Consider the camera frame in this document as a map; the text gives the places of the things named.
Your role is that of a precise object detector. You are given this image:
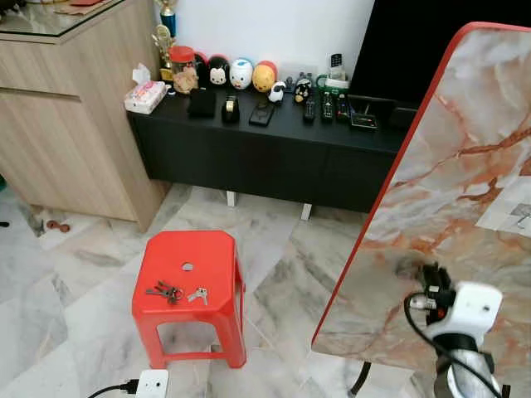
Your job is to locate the green mug with handset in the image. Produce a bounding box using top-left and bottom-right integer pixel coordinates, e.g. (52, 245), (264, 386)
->
(315, 53), (349, 90)

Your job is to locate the small metal hook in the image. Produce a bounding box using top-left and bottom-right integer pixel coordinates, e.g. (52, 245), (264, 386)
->
(510, 205), (531, 229)

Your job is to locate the red plastic stool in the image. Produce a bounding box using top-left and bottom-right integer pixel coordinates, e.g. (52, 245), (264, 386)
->
(131, 231), (248, 370)

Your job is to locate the light wooden cabinet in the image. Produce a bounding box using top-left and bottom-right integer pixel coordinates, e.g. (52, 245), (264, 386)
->
(0, 0), (171, 231)

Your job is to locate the gold trophy figure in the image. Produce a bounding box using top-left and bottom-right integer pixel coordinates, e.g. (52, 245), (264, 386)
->
(152, 25), (175, 81)

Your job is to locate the black television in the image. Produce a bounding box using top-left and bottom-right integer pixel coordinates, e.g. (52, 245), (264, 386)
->
(347, 0), (531, 104)

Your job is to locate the small black cat figure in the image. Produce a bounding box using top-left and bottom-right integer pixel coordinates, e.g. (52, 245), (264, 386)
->
(293, 73), (314, 104)

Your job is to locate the black low tv console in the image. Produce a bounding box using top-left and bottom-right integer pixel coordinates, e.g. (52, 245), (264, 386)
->
(127, 87), (420, 214)

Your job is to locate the small panda toy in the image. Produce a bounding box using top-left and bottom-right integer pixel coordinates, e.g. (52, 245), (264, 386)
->
(268, 81), (287, 104)

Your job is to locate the red box on brown tray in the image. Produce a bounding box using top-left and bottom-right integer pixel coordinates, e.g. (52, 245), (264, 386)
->
(54, 0), (105, 9)

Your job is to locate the white square adhesive pad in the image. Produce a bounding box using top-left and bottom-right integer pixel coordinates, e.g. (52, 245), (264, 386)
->
(477, 199), (531, 237)

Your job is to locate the blue ball trophy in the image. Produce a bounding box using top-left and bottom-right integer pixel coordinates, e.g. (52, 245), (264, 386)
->
(158, 0), (178, 38)

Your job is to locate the white round plush figure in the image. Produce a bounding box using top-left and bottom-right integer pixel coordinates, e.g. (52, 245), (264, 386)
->
(229, 58), (254, 90)

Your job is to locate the glass jar with red lid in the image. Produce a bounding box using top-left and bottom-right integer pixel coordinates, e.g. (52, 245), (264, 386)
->
(168, 46), (198, 94)

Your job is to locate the black flat phone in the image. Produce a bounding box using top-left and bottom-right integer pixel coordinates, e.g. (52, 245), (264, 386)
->
(249, 101), (276, 128)

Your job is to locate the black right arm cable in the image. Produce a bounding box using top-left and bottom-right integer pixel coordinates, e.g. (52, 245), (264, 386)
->
(403, 292), (500, 398)

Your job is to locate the black tape dispenser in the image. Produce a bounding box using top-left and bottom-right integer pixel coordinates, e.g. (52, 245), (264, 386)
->
(222, 95), (241, 124)

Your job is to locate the marble table with red edge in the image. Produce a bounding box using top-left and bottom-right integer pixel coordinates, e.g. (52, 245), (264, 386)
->
(311, 22), (531, 396)

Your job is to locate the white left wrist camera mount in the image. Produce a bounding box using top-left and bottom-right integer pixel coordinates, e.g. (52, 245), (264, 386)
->
(135, 369), (169, 398)

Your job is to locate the black wallet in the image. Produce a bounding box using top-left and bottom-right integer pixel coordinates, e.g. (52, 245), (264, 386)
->
(188, 88), (217, 118)

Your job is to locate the black set-top box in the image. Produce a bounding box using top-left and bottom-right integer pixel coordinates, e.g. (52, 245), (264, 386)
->
(348, 95), (397, 132)

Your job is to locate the pink white tissue pack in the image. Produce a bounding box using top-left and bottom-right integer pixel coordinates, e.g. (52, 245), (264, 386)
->
(124, 64), (168, 114)

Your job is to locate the yellow round plush figure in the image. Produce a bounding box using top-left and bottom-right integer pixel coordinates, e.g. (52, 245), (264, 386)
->
(252, 61), (278, 93)

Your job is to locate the black round plush figure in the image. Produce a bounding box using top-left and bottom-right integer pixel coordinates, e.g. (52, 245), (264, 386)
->
(205, 55), (231, 88)

